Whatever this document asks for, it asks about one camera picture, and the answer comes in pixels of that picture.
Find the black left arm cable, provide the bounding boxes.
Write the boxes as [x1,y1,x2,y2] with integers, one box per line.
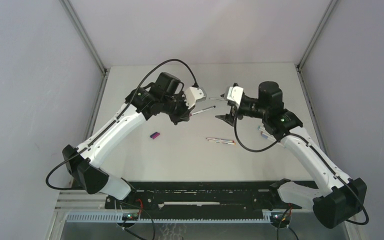
[45,58,200,191]

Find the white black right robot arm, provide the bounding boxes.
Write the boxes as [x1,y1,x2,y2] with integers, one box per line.
[217,81,370,229]

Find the aluminium frame rail left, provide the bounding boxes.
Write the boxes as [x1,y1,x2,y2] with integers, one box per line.
[59,0,108,140]

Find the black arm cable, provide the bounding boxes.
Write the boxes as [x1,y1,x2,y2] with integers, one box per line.
[45,58,200,191]
[233,105,370,226]

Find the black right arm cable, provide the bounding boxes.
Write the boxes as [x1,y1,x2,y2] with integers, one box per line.
[233,105,370,226]

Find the left controller board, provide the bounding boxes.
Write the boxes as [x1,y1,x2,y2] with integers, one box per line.
[122,213,140,222]

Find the aluminium frame rail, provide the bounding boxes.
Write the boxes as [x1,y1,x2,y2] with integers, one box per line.
[295,0,341,152]
[59,0,108,140]

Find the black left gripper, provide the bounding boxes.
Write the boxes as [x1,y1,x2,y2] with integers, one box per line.
[160,90,195,126]

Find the controller board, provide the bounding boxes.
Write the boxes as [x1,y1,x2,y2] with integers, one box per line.
[270,213,290,223]
[122,213,140,222]

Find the white green marker pen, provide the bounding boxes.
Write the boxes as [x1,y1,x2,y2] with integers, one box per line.
[209,97,226,102]

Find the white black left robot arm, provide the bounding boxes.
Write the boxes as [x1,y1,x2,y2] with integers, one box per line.
[62,72,206,209]

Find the aluminium frame rail right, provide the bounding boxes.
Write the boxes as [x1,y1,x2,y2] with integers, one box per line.
[295,0,341,152]

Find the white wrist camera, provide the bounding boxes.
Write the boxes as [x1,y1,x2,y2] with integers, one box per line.
[220,83,244,108]
[184,86,207,110]

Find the right controller board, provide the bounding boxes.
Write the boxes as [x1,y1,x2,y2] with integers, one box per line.
[270,213,290,223]

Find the white cable duct strip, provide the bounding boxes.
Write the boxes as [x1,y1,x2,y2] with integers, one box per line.
[65,211,272,224]

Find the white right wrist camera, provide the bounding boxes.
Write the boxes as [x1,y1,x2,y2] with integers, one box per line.
[220,83,244,108]

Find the white red marker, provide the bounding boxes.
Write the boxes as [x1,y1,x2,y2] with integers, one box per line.
[205,137,235,143]

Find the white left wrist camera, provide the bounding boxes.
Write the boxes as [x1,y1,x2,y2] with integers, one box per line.
[184,86,207,110]

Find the white yellow marker pen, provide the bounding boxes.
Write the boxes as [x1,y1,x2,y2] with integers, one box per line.
[207,139,236,146]

